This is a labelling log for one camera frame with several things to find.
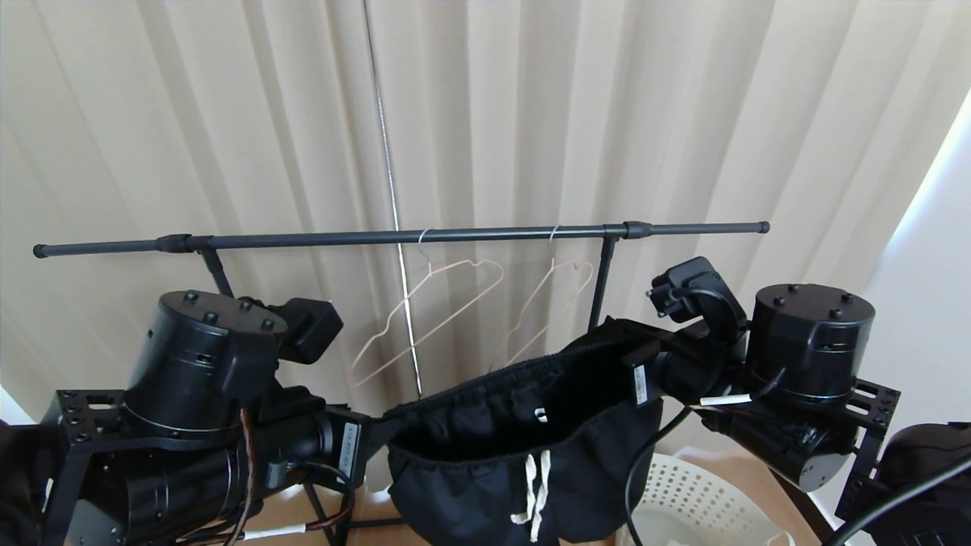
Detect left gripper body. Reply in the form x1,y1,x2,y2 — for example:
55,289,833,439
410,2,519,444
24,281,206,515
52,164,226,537
250,383,374,495

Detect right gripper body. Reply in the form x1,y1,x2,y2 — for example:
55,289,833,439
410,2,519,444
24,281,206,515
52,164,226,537
626,334,752,406

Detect black shorts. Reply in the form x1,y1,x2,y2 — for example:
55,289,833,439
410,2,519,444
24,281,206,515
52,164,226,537
382,317,667,545

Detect pink clothes hanger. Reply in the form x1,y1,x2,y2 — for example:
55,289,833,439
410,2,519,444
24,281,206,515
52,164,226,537
489,226,595,372
349,230,505,389

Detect white laundry basket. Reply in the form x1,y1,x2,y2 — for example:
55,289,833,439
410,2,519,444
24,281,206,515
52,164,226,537
618,453,824,546

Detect black clothes rack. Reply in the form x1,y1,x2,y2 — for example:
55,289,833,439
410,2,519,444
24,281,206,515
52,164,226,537
33,221,771,546

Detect window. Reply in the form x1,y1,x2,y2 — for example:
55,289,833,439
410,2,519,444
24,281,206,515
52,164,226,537
766,83,971,546

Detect beige curtain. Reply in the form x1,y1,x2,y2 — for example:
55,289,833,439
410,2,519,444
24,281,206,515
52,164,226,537
0,0,971,475

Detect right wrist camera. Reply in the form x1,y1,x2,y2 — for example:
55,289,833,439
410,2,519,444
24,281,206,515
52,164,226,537
647,256,749,344

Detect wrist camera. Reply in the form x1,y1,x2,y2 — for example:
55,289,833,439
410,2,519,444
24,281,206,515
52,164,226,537
267,297,344,366
647,256,749,344

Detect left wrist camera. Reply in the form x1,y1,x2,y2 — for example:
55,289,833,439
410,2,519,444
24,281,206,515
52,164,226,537
267,297,344,366

